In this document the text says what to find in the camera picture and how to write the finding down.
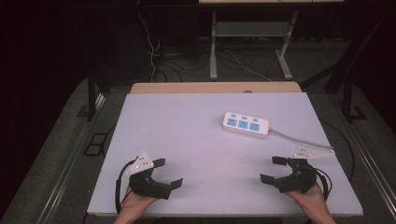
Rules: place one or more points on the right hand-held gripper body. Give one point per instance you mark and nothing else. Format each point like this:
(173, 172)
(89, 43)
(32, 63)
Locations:
(299, 179)

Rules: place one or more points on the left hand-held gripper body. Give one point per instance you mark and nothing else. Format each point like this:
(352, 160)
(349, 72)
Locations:
(148, 185)

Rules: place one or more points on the person's left hand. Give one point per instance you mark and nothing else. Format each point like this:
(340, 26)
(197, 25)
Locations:
(137, 202)

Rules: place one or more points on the person's right hand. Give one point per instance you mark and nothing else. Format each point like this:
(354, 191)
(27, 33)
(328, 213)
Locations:
(308, 197)

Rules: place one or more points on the white table mat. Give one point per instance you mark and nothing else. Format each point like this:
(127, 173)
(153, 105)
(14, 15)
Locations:
(199, 149)

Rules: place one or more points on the white power strip blue sockets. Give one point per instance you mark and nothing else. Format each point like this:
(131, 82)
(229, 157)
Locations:
(246, 125)

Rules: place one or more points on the black stand leg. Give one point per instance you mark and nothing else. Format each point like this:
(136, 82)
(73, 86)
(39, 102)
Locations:
(91, 96)
(349, 99)

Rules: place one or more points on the grey metal stand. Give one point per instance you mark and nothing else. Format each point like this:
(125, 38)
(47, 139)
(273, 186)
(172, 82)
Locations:
(249, 29)

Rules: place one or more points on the aluminium floor rail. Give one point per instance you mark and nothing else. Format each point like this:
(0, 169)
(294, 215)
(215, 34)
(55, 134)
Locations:
(370, 165)
(67, 174)

